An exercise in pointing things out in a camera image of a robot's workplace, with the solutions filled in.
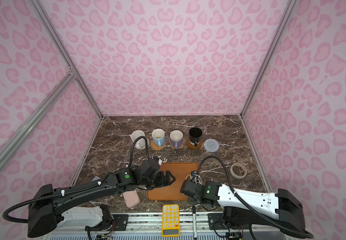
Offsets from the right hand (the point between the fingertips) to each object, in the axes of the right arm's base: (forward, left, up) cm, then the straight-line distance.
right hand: (192, 198), depth 76 cm
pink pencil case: (0, +32, -2) cm, 32 cm away
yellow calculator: (-10, +10, -3) cm, 15 cm away
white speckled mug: (+30, +32, +4) cm, 44 cm away
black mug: (+37, -3, +4) cm, 37 cm away
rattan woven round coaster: (+32, +23, -3) cm, 39 cm away
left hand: (+6, +10, +9) cm, 15 cm away
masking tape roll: (+18, -29, -6) cm, 34 cm away
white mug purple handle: (+39, +10, -2) cm, 40 cm away
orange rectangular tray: (+4, +11, -4) cm, 12 cm away
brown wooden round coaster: (+34, -1, -3) cm, 34 cm away
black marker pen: (-10, -1, -3) cm, 11 cm away
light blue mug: (+37, +21, +2) cm, 43 cm away
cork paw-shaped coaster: (+30, +8, 0) cm, 31 cm away
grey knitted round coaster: (+35, -14, -4) cm, 38 cm away
